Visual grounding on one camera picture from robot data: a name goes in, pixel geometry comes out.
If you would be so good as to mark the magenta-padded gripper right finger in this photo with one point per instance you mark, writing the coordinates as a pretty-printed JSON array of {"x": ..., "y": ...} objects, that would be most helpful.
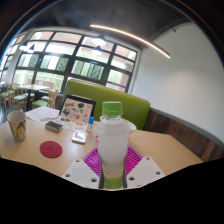
[{"x": 145, "y": 171}]

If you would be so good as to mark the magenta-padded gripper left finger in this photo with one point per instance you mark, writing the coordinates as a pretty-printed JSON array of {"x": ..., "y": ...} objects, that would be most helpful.
[{"x": 80, "y": 173}]

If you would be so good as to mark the clear green-capped water bottle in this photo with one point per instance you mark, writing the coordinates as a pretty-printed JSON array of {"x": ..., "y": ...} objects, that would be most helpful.
[{"x": 112, "y": 143}]

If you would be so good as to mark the small white flat device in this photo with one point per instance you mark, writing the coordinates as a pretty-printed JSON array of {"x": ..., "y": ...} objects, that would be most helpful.
[{"x": 79, "y": 137}]

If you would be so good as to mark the flat round red coaster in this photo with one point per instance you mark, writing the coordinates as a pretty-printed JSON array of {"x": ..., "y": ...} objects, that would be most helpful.
[{"x": 51, "y": 149}]

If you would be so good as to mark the small blue-capped white bottle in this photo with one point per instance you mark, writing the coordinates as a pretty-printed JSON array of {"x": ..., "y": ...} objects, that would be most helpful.
[{"x": 90, "y": 125}]

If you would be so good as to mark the colourful sticker sheet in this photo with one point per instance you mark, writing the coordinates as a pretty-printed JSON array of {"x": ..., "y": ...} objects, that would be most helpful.
[{"x": 71, "y": 123}]

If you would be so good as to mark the small dark flat box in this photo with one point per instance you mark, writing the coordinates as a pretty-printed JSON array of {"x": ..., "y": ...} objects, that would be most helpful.
[{"x": 54, "y": 126}]

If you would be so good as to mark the black tablet with stickers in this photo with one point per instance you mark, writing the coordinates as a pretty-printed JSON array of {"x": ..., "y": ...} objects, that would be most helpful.
[{"x": 77, "y": 108}]

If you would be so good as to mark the green upholstered bench seat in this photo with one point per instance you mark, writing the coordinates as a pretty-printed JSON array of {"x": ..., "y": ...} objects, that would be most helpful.
[{"x": 133, "y": 106}]

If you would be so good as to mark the white printed paper sheet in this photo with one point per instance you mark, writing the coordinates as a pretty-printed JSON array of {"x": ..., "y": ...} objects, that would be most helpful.
[{"x": 40, "y": 113}]

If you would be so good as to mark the group of green-seated wooden chairs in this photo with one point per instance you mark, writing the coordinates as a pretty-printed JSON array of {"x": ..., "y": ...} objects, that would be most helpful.
[{"x": 40, "y": 102}]

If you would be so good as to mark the wooden dining table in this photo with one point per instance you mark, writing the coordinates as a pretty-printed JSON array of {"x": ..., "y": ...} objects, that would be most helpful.
[{"x": 31, "y": 87}]

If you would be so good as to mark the group of pendant lamps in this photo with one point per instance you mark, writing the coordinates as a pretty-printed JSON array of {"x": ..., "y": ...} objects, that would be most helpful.
[{"x": 99, "y": 40}]

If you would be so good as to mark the long curved ceiling light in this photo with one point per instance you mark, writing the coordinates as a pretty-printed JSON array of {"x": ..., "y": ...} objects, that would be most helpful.
[{"x": 133, "y": 36}]

